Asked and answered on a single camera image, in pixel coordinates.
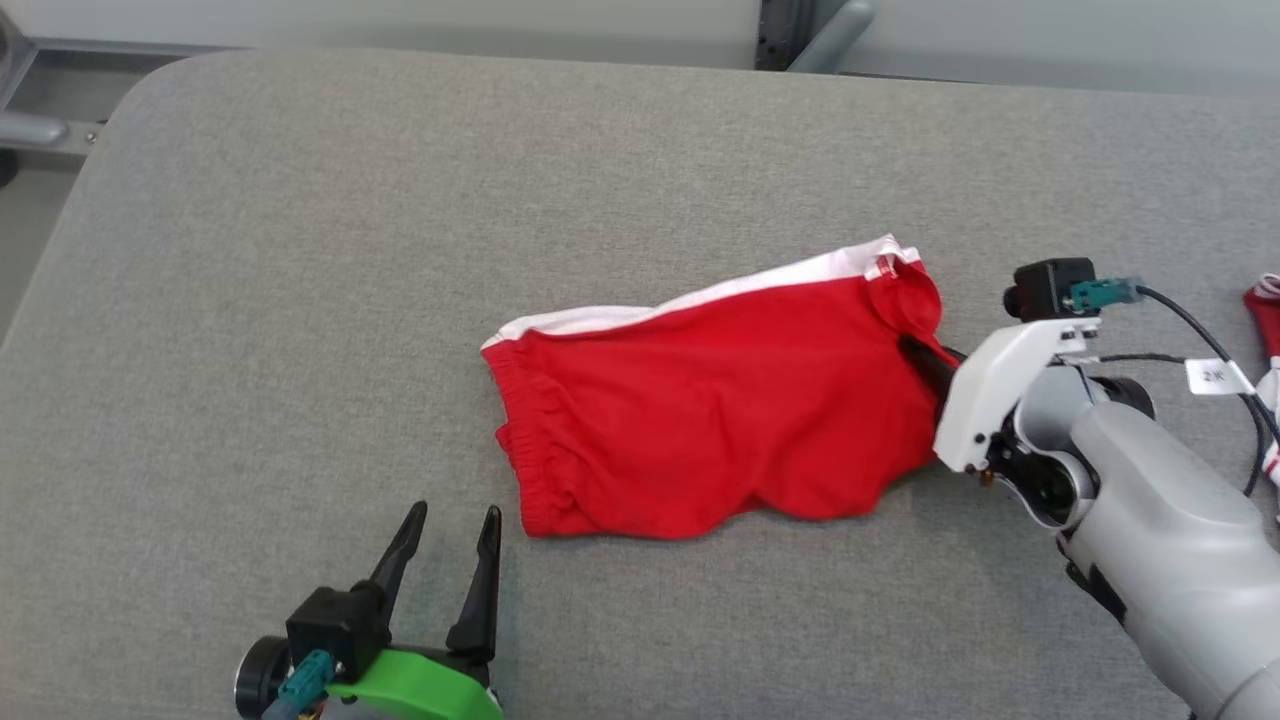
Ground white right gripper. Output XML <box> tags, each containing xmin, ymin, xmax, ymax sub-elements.
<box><xmin>897</xmin><ymin>317</ymin><xmax>1102</xmax><ymax>474</ymax></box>

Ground teal right camera connector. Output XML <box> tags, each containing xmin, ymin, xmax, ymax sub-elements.
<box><xmin>1068</xmin><ymin>277</ymin><xmax>1146</xmax><ymax>312</ymax></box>

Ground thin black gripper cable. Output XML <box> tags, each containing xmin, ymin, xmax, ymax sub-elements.
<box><xmin>1095</xmin><ymin>352</ymin><xmax>1273</xmax><ymax>497</ymax></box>

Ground red shorts with striped trim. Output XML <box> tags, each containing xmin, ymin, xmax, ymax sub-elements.
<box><xmin>1243</xmin><ymin>272</ymin><xmax>1280</xmax><ymax>521</ymax></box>

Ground white cable label tag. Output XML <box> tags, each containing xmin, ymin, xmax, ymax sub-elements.
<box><xmin>1185</xmin><ymin>358</ymin><xmax>1256</xmax><ymax>397</ymax></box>

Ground thick black camera cable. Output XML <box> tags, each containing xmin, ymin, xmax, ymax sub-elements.
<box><xmin>1138</xmin><ymin>285</ymin><xmax>1280</xmax><ymax>446</ymax></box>

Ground grey metal frame rail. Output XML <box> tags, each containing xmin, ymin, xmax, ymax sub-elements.
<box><xmin>0</xmin><ymin>35</ymin><xmax>241</xmax><ymax>161</ymax></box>

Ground red Bulls 23 jersey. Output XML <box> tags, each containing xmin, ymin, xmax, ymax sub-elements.
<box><xmin>480</xmin><ymin>234</ymin><xmax>963</xmax><ymax>541</ymax></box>

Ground teal camera connector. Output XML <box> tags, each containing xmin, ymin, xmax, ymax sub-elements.
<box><xmin>1068</xmin><ymin>277</ymin><xmax>1146</xmax><ymax>312</ymax></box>
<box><xmin>262</xmin><ymin>650</ymin><xmax>335</xmax><ymax>720</ymax></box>

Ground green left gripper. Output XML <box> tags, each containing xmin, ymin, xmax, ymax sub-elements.
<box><xmin>328</xmin><ymin>500</ymin><xmax>505</xmax><ymax>720</ymax></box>

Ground teal left camera connector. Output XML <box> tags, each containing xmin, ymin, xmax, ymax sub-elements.
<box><xmin>262</xmin><ymin>650</ymin><xmax>335</xmax><ymax>720</ymax></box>

